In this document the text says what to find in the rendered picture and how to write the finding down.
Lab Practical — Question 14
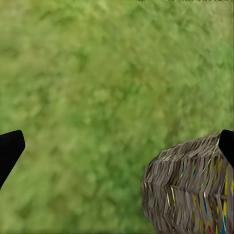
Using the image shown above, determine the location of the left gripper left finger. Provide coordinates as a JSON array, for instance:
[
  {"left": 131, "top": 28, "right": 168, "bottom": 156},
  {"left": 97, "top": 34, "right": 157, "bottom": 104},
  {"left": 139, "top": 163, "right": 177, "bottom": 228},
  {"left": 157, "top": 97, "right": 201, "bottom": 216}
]
[{"left": 0, "top": 130, "right": 25, "bottom": 188}]

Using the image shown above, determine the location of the wicker basket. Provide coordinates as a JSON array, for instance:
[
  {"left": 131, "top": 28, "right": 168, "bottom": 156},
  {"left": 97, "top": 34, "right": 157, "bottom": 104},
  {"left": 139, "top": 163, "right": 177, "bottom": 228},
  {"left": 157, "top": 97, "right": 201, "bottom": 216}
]
[{"left": 141, "top": 127, "right": 234, "bottom": 234}]

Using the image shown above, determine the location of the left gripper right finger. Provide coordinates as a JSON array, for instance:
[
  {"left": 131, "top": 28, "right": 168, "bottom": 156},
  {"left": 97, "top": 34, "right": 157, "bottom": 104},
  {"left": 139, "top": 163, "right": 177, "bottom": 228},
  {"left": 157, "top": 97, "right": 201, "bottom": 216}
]
[{"left": 218, "top": 129, "right": 234, "bottom": 169}]

